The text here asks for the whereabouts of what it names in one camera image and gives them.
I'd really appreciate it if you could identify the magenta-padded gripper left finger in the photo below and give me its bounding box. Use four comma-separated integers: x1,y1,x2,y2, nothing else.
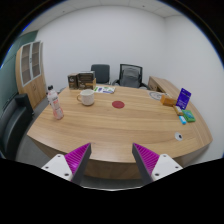
41,142,92,185

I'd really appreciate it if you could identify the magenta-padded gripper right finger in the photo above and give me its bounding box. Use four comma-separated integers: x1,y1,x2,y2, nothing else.
132,143,184,185

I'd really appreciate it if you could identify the clear drink bottle pink label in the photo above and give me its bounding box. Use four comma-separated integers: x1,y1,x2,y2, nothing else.
46,85,65,120

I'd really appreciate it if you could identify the small blue and white box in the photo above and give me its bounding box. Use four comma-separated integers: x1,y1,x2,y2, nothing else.
178,115,188,126

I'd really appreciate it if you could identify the small yellow box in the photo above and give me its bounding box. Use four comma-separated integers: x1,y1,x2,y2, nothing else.
173,105,184,116

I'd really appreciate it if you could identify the green box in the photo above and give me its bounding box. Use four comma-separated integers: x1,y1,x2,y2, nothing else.
182,109,197,123

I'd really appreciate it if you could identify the flat round red coaster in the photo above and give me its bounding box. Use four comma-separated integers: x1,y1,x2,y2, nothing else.
111,100,126,110

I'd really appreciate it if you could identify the orange box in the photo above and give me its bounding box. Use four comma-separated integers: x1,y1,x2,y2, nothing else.
160,94,178,107

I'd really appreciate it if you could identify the white ceramic mug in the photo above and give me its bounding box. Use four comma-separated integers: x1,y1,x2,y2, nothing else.
76,88,96,107

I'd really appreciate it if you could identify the purple standing card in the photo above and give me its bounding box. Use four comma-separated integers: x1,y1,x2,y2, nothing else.
175,87,193,110

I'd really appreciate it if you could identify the black leather armchair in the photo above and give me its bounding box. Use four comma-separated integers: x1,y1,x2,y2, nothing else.
0,93,34,161

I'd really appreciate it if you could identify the white leaflet green blue print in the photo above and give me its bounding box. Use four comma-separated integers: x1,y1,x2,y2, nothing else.
93,85,116,95

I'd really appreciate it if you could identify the brown and tan carton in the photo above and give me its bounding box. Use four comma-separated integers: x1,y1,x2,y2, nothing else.
77,79,97,90

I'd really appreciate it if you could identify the wooden side desk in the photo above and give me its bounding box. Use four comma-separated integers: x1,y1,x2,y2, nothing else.
147,75,181,101

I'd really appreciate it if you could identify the small dark brown carton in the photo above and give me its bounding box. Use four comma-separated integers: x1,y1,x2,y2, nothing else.
67,73,79,90

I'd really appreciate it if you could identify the wooden glass-door cabinet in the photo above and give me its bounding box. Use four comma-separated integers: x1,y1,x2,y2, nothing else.
15,40,48,109

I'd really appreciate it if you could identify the black mesh office chair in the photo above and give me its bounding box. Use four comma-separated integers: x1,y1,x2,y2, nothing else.
111,63,149,90

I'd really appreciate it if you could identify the dark padded office chair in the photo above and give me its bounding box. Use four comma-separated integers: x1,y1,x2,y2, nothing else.
90,63,111,85

